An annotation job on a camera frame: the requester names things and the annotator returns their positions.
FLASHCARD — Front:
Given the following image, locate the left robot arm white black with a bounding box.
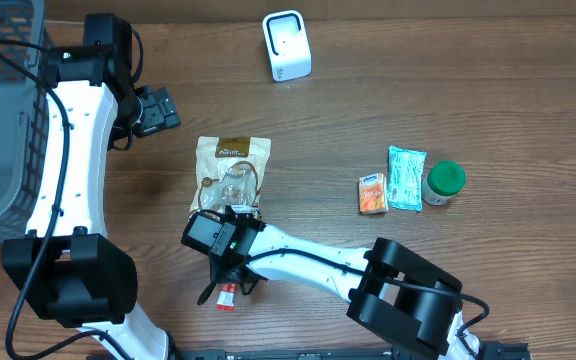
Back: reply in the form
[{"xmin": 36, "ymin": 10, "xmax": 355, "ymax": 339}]
[{"xmin": 1, "ymin": 13, "xmax": 180, "ymax": 359}]

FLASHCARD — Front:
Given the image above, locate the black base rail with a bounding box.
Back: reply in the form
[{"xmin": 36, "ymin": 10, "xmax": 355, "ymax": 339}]
[{"xmin": 181, "ymin": 341, "xmax": 532, "ymax": 360}]

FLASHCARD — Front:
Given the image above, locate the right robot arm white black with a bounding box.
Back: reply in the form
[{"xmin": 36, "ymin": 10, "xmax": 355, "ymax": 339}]
[{"xmin": 181, "ymin": 208, "xmax": 484, "ymax": 359}]

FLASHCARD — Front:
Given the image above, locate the grey plastic mesh basket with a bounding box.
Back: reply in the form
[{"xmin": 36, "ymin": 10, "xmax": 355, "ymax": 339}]
[{"xmin": 0, "ymin": 0, "xmax": 52, "ymax": 243}]

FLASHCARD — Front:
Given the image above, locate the orange tissue pack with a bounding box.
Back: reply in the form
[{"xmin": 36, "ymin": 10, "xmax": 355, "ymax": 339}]
[{"xmin": 358, "ymin": 173, "xmax": 388, "ymax": 214}]

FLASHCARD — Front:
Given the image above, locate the teal packet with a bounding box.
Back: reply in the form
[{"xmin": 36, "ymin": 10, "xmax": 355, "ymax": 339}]
[{"xmin": 387, "ymin": 145, "xmax": 427, "ymax": 212}]

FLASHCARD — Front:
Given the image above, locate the white barcode scanner stand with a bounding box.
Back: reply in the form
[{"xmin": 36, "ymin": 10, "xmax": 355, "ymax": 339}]
[{"xmin": 262, "ymin": 10, "xmax": 312, "ymax": 82}]

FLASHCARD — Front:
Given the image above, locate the red stick snack packet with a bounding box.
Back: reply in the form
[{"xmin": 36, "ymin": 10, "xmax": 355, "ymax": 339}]
[{"xmin": 216, "ymin": 283, "xmax": 237, "ymax": 312}]

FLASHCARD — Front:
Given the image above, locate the beige snack pouch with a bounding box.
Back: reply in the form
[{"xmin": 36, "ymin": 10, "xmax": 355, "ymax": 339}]
[{"xmin": 189, "ymin": 136, "xmax": 272, "ymax": 214}]

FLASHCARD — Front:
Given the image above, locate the green lid small jar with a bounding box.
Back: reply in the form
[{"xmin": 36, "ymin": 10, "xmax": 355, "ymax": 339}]
[{"xmin": 421, "ymin": 161, "xmax": 466, "ymax": 206}]

